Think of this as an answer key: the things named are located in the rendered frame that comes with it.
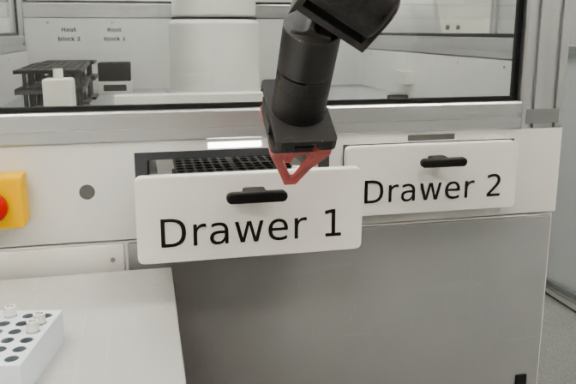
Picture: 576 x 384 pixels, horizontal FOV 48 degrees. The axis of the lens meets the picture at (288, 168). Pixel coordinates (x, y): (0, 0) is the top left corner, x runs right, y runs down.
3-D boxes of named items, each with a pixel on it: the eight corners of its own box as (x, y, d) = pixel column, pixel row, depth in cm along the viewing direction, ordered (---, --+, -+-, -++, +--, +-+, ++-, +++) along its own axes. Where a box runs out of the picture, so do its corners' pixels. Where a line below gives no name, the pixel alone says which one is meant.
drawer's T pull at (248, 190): (288, 201, 79) (288, 190, 79) (227, 205, 77) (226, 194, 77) (282, 195, 82) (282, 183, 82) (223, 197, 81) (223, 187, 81)
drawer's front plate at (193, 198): (361, 249, 86) (363, 167, 84) (138, 265, 80) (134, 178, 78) (357, 244, 88) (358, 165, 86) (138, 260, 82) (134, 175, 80)
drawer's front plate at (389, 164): (514, 207, 107) (519, 141, 105) (345, 217, 101) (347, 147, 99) (508, 204, 109) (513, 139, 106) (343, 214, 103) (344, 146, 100)
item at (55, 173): (555, 211, 111) (562, 127, 108) (-102, 255, 89) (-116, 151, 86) (369, 129, 202) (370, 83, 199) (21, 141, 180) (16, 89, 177)
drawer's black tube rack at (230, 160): (302, 218, 94) (302, 174, 93) (179, 225, 90) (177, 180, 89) (273, 183, 115) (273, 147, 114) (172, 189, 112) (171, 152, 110)
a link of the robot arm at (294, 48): (279, 27, 59) (341, 39, 59) (291, -11, 64) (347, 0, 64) (272, 87, 64) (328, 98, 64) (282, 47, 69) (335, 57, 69)
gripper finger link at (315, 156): (309, 153, 79) (321, 93, 72) (322, 196, 74) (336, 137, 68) (255, 154, 78) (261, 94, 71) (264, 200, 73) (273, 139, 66)
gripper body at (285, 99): (315, 91, 75) (325, 37, 69) (335, 153, 68) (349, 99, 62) (259, 92, 73) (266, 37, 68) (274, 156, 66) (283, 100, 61)
